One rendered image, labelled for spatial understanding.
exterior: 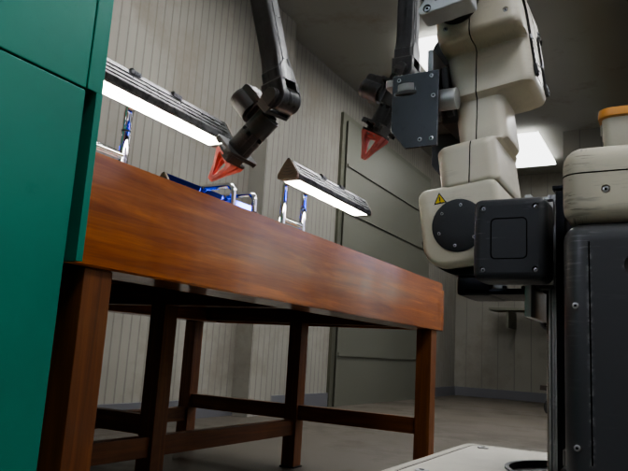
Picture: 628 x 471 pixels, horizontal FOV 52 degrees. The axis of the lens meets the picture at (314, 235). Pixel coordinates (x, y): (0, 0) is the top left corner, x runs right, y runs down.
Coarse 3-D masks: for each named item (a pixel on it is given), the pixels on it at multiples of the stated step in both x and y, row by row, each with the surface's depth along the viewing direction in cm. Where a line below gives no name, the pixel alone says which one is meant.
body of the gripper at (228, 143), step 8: (224, 136) 147; (240, 136) 145; (248, 136) 145; (224, 144) 144; (232, 144) 146; (240, 144) 145; (248, 144) 145; (256, 144) 146; (232, 152) 143; (240, 152) 146; (248, 152) 146; (248, 160) 148
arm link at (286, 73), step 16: (256, 0) 147; (272, 0) 147; (256, 16) 147; (272, 16) 145; (256, 32) 147; (272, 32) 144; (272, 48) 144; (272, 64) 143; (288, 64) 144; (272, 80) 141; (288, 80) 143; (288, 96) 141; (288, 112) 144
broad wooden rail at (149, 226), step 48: (96, 192) 104; (144, 192) 113; (192, 192) 124; (96, 240) 103; (144, 240) 113; (192, 240) 124; (240, 240) 138; (288, 240) 155; (192, 288) 130; (240, 288) 137; (288, 288) 154; (336, 288) 176; (384, 288) 205; (432, 288) 244
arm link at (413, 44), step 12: (408, 0) 175; (408, 12) 174; (408, 24) 173; (396, 36) 174; (408, 36) 172; (396, 48) 173; (408, 48) 171; (396, 60) 172; (408, 60) 170; (408, 72) 169
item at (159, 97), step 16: (112, 64) 149; (112, 80) 146; (128, 80) 151; (144, 80) 159; (144, 96) 155; (160, 96) 161; (176, 112) 165; (192, 112) 172; (208, 128) 176; (224, 128) 185
